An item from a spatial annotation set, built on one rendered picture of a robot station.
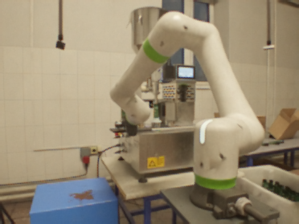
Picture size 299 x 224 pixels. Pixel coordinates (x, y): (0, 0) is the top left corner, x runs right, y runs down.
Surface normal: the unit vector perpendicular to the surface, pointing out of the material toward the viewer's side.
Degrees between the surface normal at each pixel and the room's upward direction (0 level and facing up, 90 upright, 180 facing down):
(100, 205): 90
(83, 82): 90
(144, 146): 90
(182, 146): 90
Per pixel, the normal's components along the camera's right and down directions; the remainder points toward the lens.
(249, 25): 0.38, 0.06
